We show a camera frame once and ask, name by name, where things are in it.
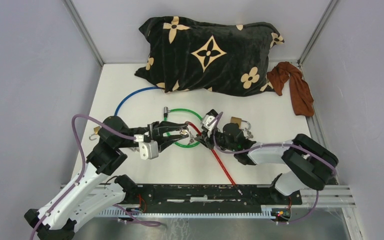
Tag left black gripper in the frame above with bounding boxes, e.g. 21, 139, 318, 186
117, 120, 190, 152

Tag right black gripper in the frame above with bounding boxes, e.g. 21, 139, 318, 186
194, 126, 237, 152

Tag red cable lock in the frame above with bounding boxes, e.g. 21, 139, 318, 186
176, 121, 243, 196

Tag green cable lock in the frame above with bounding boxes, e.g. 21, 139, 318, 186
163, 106, 203, 149

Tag small black padlock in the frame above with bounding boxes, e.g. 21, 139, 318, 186
207, 109, 219, 117

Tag padlock keys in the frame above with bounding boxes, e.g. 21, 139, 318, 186
244, 129, 254, 139

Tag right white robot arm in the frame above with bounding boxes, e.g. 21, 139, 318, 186
195, 123, 339, 204

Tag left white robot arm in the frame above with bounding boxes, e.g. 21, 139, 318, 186
24, 114, 189, 240

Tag small brass padlock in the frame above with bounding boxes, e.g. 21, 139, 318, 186
88, 126, 101, 141

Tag black floral pillow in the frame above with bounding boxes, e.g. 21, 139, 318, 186
135, 16, 285, 97

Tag brown cloth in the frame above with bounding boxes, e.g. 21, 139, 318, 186
267, 61, 315, 117

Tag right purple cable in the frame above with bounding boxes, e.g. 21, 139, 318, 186
211, 111, 339, 176

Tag purple cable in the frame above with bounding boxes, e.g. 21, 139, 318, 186
28, 113, 143, 240
211, 111, 339, 176

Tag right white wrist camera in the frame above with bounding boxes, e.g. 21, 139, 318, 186
200, 114, 219, 132

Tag blue cable lock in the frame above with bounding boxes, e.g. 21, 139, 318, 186
113, 86, 164, 117

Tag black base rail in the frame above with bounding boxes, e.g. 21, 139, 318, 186
118, 184, 303, 219

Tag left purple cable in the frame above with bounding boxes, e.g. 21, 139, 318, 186
28, 113, 143, 240

